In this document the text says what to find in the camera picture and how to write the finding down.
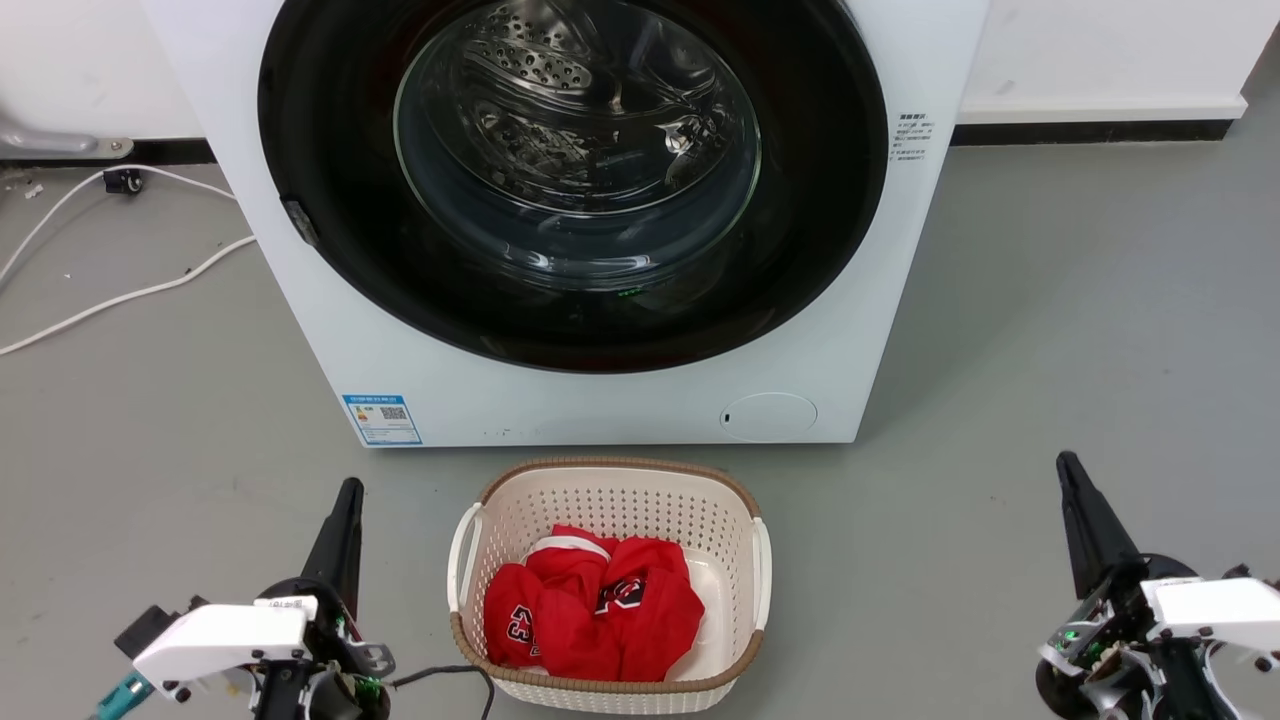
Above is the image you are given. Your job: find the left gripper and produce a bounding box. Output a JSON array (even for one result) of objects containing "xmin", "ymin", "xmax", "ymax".
[{"xmin": 255, "ymin": 478, "xmax": 395, "ymax": 720}]

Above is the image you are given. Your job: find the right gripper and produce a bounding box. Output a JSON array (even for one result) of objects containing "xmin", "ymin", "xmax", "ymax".
[{"xmin": 1034, "ymin": 452, "xmax": 1233, "ymax": 720}]

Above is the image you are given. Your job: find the white front-load washing machine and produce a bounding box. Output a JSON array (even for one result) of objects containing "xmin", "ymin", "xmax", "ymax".
[{"xmin": 140, "ymin": 0, "xmax": 991, "ymax": 448}]

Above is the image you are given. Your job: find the black round washer door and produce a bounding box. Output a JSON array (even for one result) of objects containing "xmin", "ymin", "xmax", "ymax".
[{"xmin": 257, "ymin": 0, "xmax": 890, "ymax": 374}]

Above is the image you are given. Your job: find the blue energy label sticker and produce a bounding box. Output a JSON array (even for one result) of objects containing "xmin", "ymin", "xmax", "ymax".
[{"xmin": 342, "ymin": 394, "xmax": 423, "ymax": 447}]

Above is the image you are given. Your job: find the red sports jersey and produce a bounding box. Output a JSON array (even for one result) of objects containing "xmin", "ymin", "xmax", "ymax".
[{"xmin": 483, "ymin": 524, "xmax": 706, "ymax": 683}]

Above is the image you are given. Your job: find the cream plastic laundry basket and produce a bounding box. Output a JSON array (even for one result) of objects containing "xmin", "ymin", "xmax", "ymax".
[{"xmin": 447, "ymin": 457, "xmax": 773, "ymax": 716}]

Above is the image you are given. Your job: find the round white filter cover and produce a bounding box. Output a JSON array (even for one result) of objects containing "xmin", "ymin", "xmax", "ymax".
[{"xmin": 720, "ymin": 392, "xmax": 819, "ymax": 443}]

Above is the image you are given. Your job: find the small printed text sticker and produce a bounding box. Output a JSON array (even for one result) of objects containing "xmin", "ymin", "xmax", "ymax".
[{"xmin": 890, "ymin": 112, "xmax": 932, "ymax": 164}]

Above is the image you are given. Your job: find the steel washer drum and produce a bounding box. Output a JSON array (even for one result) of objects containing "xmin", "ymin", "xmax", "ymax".
[{"xmin": 398, "ymin": 0, "xmax": 761, "ymax": 269}]

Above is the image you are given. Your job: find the teal cable connector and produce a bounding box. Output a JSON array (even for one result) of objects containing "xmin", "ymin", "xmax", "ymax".
[{"xmin": 92, "ymin": 672, "xmax": 156, "ymax": 720}]

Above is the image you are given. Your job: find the white power cable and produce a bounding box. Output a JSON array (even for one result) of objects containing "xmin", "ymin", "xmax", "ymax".
[
  {"xmin": 0, "ymin": 165, "xmax": 239, "ymax": 291},
  {"xmin": 0, "ymin": 235, "xmax": 258, "ymax": 358}
]

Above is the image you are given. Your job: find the black door handle latch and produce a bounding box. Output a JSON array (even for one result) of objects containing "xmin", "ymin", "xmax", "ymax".
[{"xmin": 283, "ymin": 198, "xmax": 321, "ymax": 248}]

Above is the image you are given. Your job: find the grey metal floor bracket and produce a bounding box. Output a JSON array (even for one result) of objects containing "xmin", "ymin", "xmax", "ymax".
[{"xmin": 0, "ymin": 112, "xmax": 134, "ymax": 161}]

